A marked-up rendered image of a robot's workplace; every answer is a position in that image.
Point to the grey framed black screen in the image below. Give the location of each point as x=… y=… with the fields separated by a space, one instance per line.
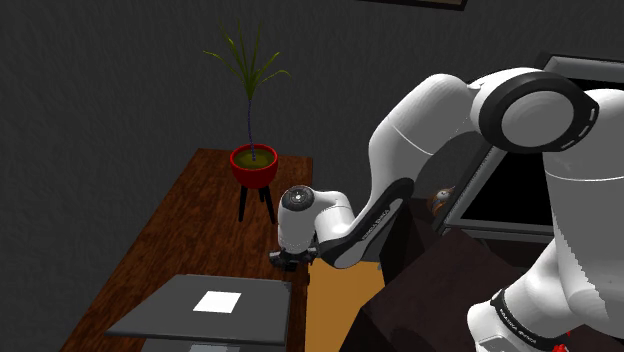
x=507 y=195

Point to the dark framed wall picture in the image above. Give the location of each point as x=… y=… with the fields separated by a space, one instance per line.
x=419 y=3

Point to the dark robot stand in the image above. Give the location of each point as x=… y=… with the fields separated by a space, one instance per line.
x=429 y=297

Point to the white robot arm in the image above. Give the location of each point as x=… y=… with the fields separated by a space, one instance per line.
x=424 y=126

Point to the plant in red pot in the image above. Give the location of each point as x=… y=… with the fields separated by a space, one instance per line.
x=253 y=170

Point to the grey laptop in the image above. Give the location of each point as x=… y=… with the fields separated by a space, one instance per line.
x=175 y=307

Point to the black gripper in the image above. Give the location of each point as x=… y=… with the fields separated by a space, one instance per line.
x=291 y=258

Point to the brown wooden table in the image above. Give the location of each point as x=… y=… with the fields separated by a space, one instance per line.
x=195 y=244

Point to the orange and blue figure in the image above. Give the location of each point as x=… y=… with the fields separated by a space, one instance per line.
x=441 y=199

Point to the dark cabinet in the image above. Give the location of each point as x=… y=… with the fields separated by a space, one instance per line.
x=396 y=244

